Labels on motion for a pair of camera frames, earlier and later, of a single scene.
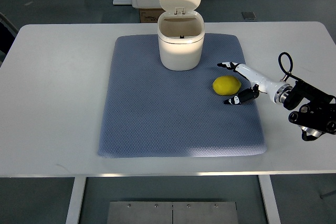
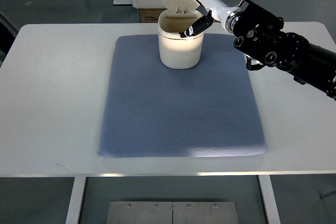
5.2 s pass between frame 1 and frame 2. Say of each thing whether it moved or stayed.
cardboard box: stayed
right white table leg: stayed
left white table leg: stayed
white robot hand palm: moved
